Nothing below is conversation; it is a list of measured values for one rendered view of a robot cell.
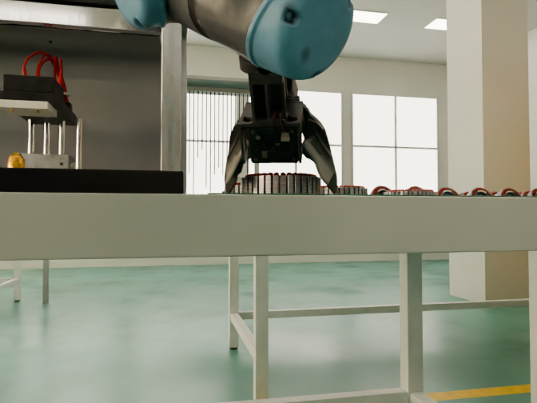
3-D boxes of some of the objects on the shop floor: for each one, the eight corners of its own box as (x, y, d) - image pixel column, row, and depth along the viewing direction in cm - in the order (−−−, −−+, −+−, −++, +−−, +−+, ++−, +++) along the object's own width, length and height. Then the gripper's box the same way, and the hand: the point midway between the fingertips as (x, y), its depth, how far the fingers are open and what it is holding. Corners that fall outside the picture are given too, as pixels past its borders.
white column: (532, 302, 391) (526, -83, 401) (485, 305, 381) (479, -90, 392) (491, 293, 440) (487, -50, 450) (449, 294, 430) (445, -56, 440)
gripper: (173, 72, 50) (201, 219, 61) (360, 65, 47) (354, 221, 58) (192, 47, 57) (215, 184, 68) (357, 41, 54) (352, 184, 65)
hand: (281, 190), depth 66 cm, fingers open, 14 cm apart
